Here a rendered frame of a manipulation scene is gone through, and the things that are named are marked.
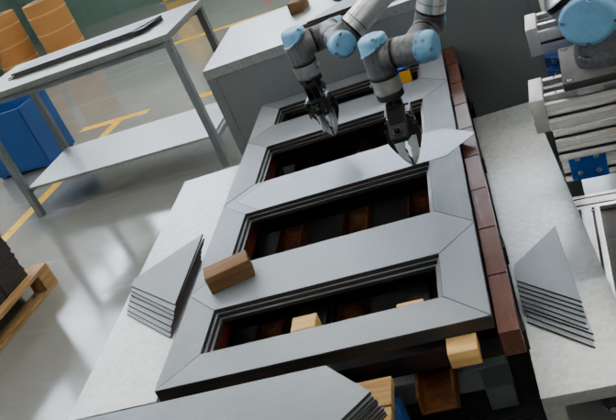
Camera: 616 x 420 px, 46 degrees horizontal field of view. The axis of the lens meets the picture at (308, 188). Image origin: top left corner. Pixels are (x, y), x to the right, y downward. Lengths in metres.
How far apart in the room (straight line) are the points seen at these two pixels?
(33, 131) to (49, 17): 3.74
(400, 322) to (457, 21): 1.58
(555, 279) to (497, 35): 1.37
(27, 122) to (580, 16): 5.43
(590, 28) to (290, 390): 0.96
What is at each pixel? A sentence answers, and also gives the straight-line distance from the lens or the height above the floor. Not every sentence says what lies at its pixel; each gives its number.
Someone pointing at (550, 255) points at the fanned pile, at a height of 0.72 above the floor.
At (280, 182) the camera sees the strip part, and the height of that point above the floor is 0.85.
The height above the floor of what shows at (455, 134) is 0.85.
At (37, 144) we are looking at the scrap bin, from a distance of 6.58.
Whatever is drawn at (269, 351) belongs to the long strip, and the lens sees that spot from 1.60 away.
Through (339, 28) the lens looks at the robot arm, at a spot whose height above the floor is 1.24.
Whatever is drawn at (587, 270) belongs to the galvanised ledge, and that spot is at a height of 0.68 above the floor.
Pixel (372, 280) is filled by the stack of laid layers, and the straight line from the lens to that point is 1.69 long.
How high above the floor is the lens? 1.78
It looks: 26 degrees down
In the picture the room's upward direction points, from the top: 24 degrees counter-clockwise
